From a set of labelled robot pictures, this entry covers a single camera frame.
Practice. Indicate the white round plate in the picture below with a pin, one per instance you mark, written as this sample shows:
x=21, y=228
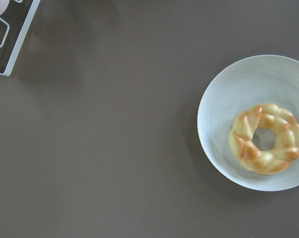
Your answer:
x=240, y=86

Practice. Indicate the glazed twisted ring donut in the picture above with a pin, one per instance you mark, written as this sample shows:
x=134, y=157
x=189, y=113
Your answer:
x=281, y=122

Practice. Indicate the white wire rack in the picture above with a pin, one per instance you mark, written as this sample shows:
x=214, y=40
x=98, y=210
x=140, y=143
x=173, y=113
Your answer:
x=14, y=25

